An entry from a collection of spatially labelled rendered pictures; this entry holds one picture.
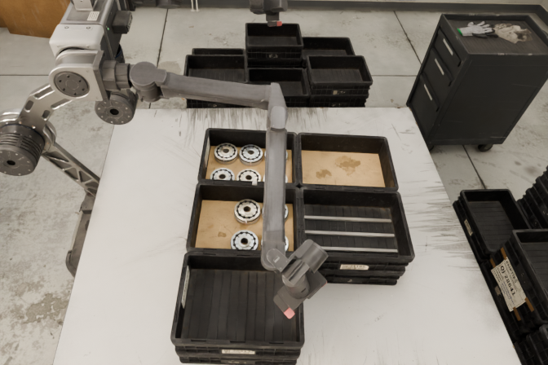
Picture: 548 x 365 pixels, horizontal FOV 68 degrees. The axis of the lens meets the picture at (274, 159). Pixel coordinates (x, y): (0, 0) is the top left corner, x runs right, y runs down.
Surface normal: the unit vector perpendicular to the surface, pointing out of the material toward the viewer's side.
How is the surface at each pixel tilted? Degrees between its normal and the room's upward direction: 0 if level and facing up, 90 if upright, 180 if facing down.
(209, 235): 0
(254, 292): 0
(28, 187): 0
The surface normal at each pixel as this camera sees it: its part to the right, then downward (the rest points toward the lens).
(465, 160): 0.06, -0.66
